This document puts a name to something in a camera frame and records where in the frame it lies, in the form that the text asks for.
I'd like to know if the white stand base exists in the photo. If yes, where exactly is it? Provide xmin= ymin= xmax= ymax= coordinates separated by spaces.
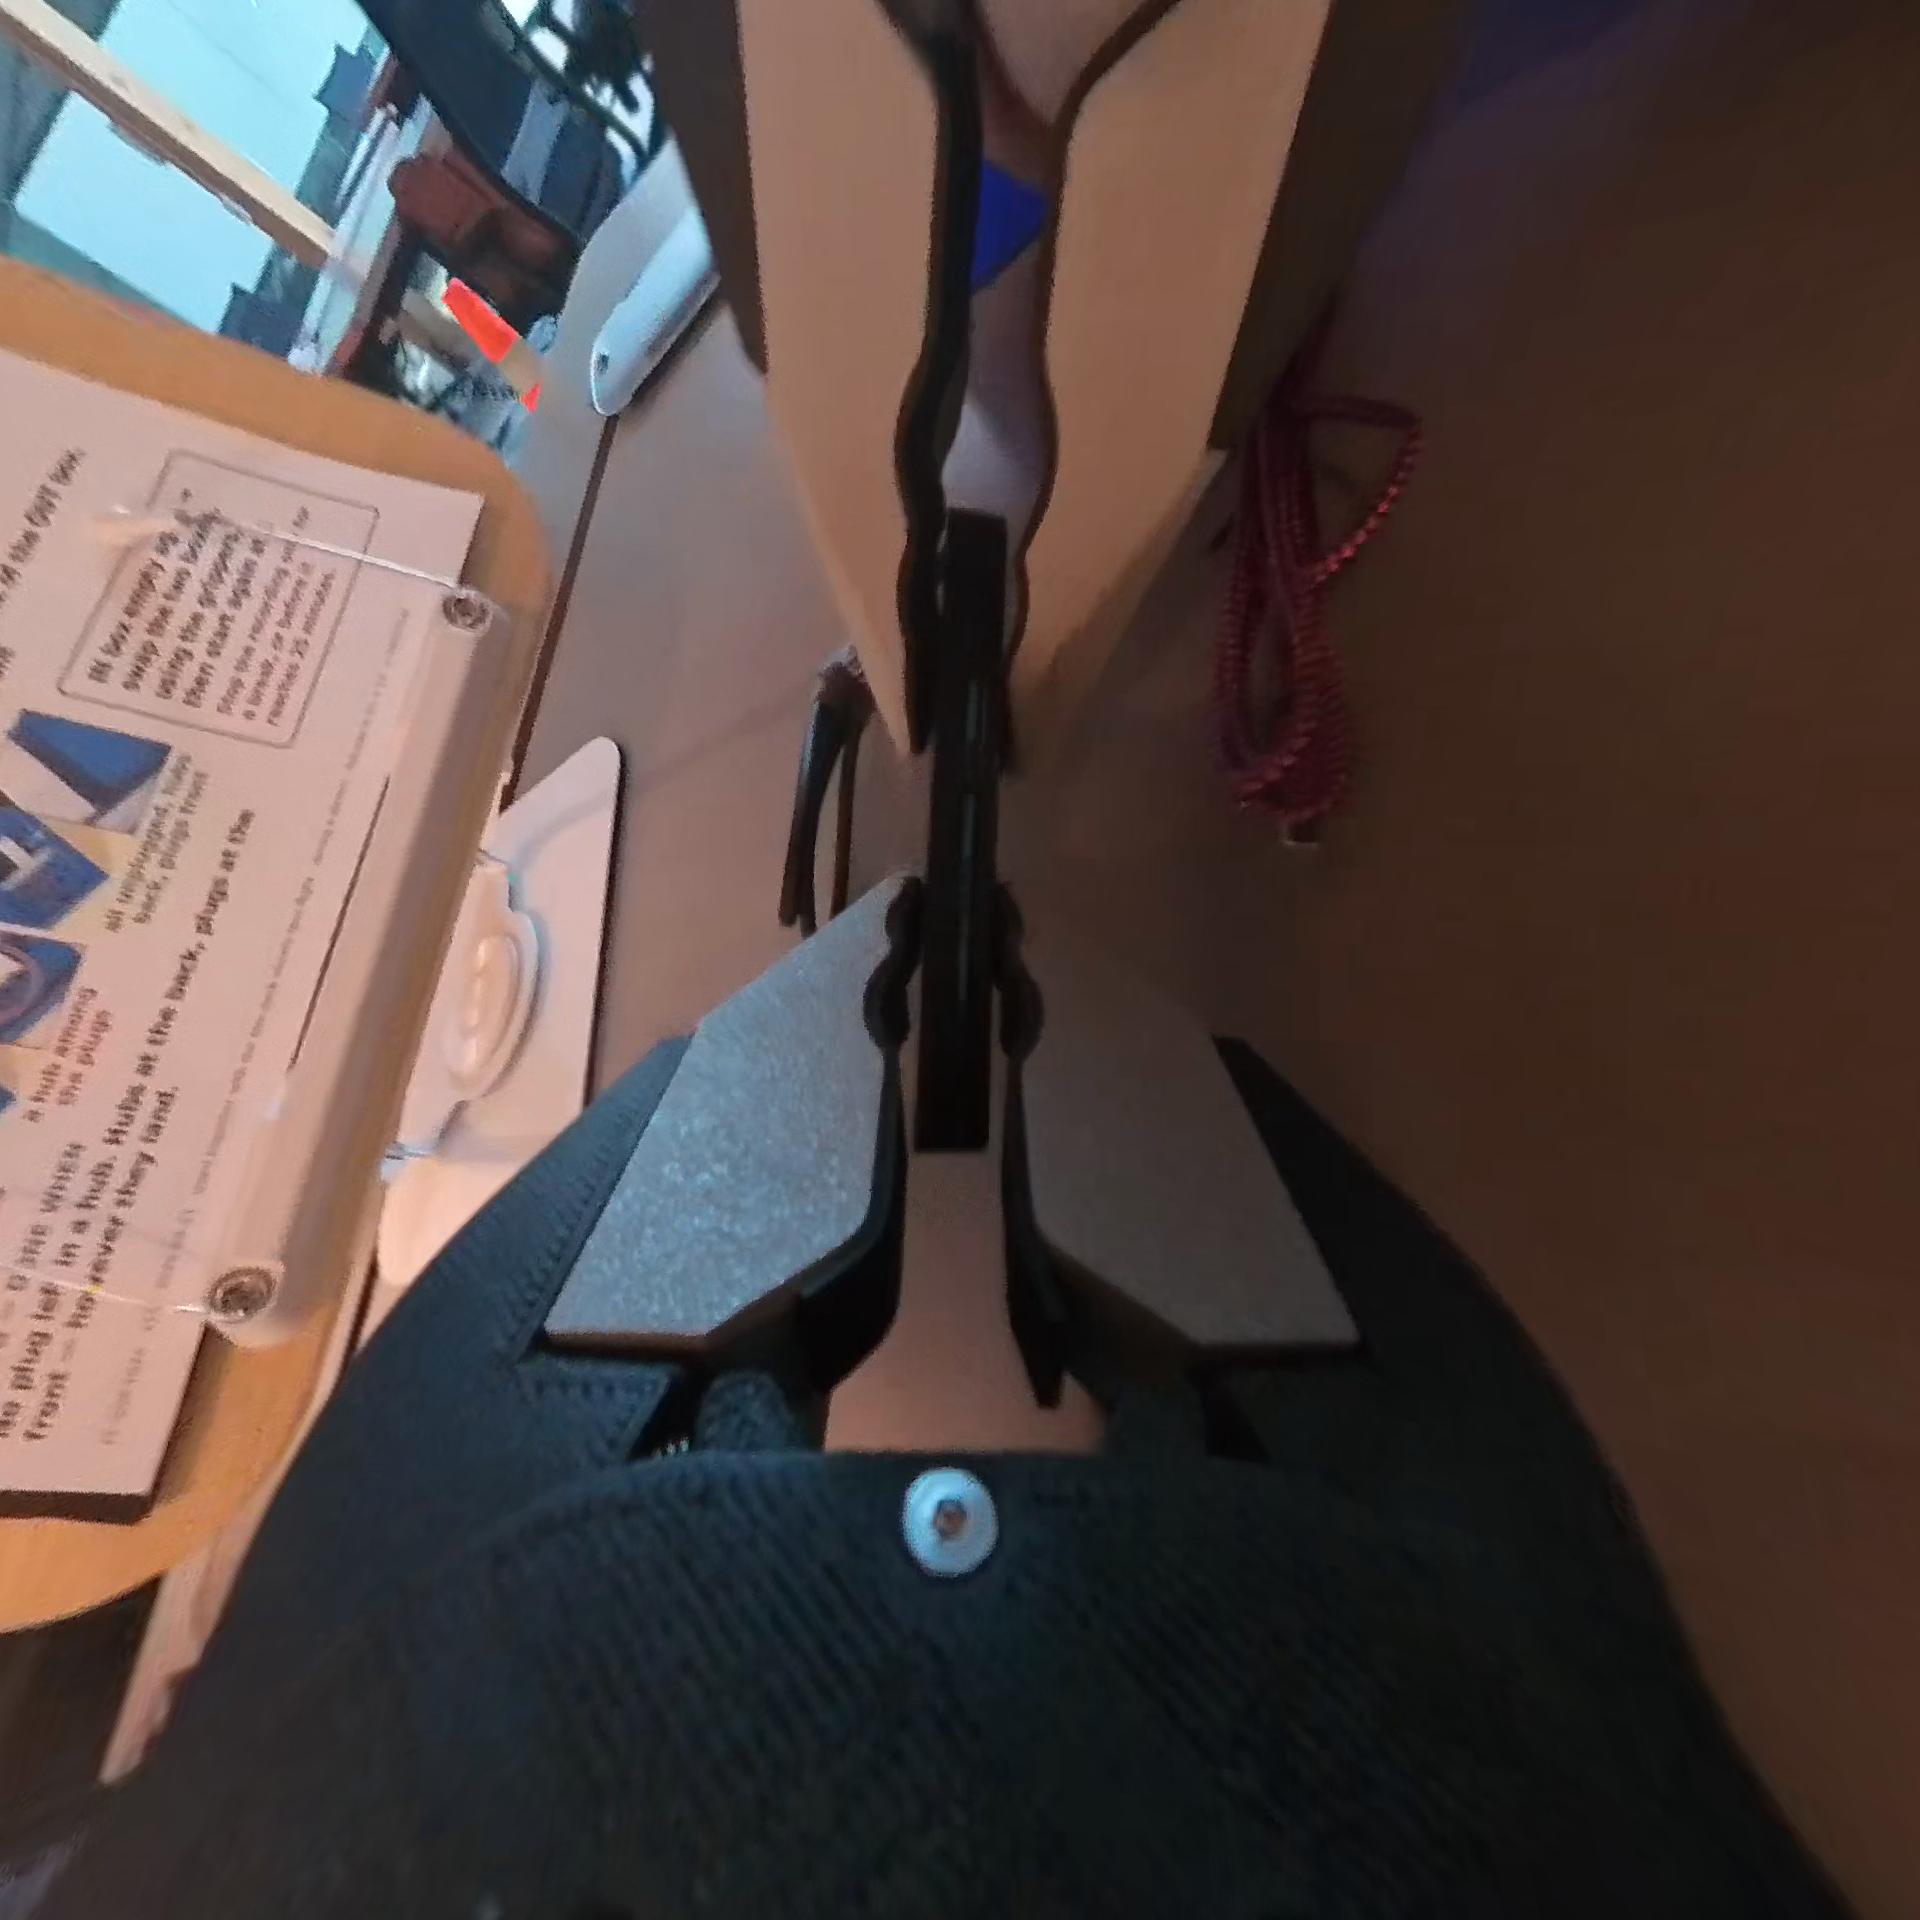
xmin=372 ymin=731 xmax=626 ymax=1280

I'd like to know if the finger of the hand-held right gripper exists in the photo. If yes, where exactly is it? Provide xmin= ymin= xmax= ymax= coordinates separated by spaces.
xmin=731 ymin=0 xmax=980 ymax=754
xmin=1014 ymin=0 xmax=1338 ymax=687

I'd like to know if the red black braided cable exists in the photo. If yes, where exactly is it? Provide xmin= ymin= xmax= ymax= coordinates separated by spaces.
xmin=1209 ymin=333 xmax=1427 ymax=846

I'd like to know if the instruction sheet on wooden stand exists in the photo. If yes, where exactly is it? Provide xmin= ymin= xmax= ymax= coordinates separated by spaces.
xmin=0 ymin=250 xmax=558 ymax=1641

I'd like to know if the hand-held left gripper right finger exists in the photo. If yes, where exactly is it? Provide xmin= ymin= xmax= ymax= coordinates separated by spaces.
xmin=998 ymin=882 xmax=1362 ymax=1408

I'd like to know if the black usb hub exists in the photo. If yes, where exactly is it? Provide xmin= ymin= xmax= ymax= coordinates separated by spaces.
xmin=911 ymin=507 xmax=1014 ymax=1160

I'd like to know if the white sheet holder bar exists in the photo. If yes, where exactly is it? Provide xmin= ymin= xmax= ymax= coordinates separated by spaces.
xmin=192 ymin=590 xmax=507 ymax=1354

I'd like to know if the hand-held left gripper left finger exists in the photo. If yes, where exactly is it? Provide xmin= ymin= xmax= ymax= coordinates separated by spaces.
xmin=543 ymin=877 xmax=921 ymax=1393

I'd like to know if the dark looped cable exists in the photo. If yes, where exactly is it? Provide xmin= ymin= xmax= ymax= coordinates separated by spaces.
xmin=775 ymin=655 xmax=875 ymax=935

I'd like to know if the printed instruction sheet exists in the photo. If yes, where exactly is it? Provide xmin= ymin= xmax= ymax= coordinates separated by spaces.
xmin=0 ymin=344 xmax=492 ymax=1503

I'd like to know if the wooden post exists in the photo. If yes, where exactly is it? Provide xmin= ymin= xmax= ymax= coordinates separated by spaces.
xmin=0 ymin=0 xmax=343 ymax=267

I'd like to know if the black office chair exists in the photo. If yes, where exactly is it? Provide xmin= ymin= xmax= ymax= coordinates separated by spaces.
xmin=358 ymin=0 xmax=672 ymax=259

